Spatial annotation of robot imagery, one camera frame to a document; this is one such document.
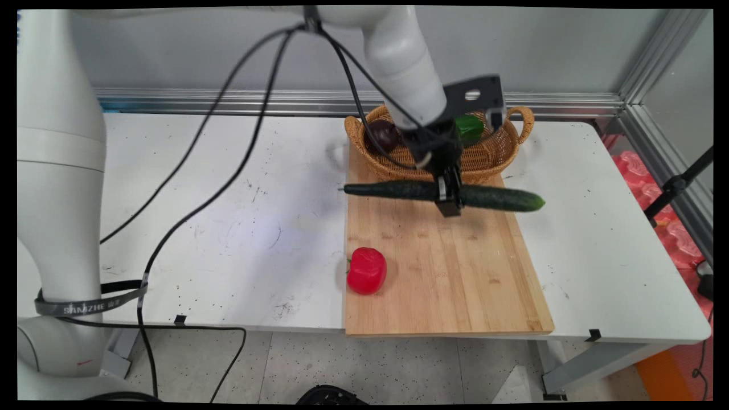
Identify black round object on floor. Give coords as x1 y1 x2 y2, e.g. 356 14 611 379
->
296 385 370 405

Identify wooden cutting board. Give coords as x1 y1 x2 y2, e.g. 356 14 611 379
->
343 141 555 337

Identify long dark green cucumber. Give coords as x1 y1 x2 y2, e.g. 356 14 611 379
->
343 180 546 213

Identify purple eggplant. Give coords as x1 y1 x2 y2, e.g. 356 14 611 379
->
364 118 403 153

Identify woven wicker basket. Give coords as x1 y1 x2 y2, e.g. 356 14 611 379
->
344 104 535 186

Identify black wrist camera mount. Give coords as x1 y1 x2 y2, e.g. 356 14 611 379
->
443 75 507 133

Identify red bell pepper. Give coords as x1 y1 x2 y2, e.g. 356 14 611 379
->
346 247 387 296

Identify grey SAMZHE velcro strap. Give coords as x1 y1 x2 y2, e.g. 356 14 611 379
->
34 279 150 318

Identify orange floor panel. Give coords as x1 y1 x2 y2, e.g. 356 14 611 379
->
634 348 693 401

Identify green bell pepper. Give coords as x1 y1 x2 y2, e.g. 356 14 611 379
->
454 114 485 147

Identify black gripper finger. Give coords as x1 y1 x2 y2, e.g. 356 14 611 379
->
450 166 464 216
435 171 452 217

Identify long black cable with label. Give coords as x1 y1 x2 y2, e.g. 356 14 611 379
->
136 26 311 399

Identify red foam mat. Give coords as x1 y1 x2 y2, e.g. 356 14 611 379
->
611 149 714 319

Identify grey table leg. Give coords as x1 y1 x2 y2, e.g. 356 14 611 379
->
535 339 678 401

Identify black tripod stand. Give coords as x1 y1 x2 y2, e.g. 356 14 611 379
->
644 146 714 228

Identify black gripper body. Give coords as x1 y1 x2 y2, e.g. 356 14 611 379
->
406 121 464 178

